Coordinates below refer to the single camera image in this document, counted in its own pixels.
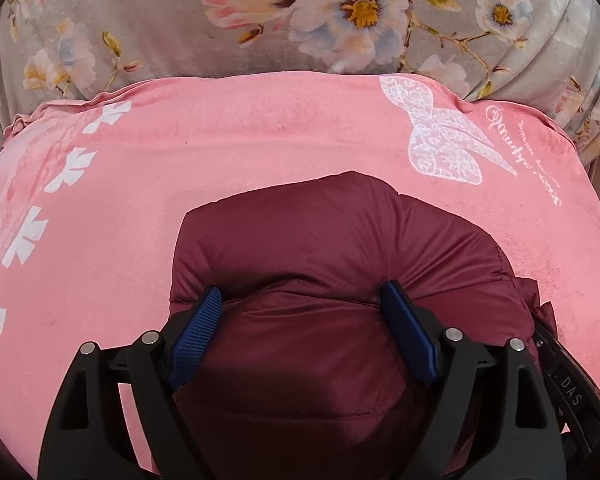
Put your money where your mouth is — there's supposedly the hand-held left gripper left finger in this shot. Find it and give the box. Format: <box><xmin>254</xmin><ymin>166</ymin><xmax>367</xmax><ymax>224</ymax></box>
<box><xmin>37</xmin><ymin>286</ymin><xmax>224</xmax><ymax>480</ymax></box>

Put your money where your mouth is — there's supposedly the pink printed blanket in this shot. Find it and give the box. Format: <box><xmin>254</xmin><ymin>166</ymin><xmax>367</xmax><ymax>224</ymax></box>
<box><xmin>0</xmin><ymin>72</ymin><xmax>600</xmax><ymax>477</ymax></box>

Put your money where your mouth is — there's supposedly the grey floral blanket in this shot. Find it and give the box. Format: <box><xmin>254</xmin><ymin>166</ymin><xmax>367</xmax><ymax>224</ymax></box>
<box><xmin>0</xmin><ymin>0</ymin><xmax>600</xmax><ymax>167</ymax></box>

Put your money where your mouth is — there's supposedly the maroon puffer jacket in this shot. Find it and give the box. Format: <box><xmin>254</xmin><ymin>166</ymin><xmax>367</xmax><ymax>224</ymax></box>
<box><xmin>169</xmin><ymin>170</ymin><xmax>559</xmax><ymax>480</ymax></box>

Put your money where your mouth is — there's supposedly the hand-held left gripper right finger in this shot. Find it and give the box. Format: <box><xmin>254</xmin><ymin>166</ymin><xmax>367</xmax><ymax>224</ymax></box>
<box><xmin>380</xmin><ymin>280</ymin><xmax>566</xmax><ymax>480</ymax></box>

